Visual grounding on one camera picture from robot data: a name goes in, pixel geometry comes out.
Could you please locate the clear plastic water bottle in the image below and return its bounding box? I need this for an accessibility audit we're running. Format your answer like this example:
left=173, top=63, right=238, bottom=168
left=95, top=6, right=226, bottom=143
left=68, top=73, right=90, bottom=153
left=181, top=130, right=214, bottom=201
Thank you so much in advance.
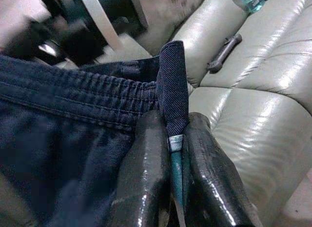
left=231, top=0, right=266, bottom=13

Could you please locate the navy and white jacket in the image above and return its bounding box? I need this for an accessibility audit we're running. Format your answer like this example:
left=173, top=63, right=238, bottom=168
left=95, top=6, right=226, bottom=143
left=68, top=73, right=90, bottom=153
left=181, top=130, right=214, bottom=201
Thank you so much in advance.
left=0, top=40, right=190, bottom=227

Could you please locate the white metal bar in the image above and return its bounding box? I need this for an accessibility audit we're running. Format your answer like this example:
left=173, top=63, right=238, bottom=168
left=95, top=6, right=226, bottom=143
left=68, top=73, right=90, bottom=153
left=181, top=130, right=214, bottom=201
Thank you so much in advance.
left=77, top=0, right=125, bottom=51

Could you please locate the grey leather sofa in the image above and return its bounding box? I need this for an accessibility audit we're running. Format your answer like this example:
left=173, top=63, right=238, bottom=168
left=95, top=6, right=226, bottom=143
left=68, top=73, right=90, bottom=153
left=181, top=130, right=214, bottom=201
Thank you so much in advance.
left=136, top=0, right=312, bottom=227

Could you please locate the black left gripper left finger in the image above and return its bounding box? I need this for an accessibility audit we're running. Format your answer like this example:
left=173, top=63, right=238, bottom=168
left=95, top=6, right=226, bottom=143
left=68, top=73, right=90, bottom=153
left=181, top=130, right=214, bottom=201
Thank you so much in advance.
left=111, top=111, right=173, bottom=227

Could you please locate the teal strip with grey tag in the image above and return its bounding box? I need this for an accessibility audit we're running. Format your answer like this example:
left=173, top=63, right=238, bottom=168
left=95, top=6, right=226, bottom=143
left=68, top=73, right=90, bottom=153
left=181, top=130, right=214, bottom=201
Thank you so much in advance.
left=167, top=134, right=186, bottom=227

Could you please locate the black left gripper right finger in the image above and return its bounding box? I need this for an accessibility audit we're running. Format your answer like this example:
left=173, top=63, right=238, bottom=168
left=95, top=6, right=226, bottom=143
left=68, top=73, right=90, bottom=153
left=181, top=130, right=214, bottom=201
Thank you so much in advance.
left=182, top=112, right=256, bottom=227

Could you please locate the dark grey wrench-shaped tool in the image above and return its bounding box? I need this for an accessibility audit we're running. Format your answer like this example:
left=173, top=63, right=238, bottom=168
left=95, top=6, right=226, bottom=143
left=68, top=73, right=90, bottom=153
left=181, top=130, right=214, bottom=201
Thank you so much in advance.
left=206, top=33, right=243, bottom=73

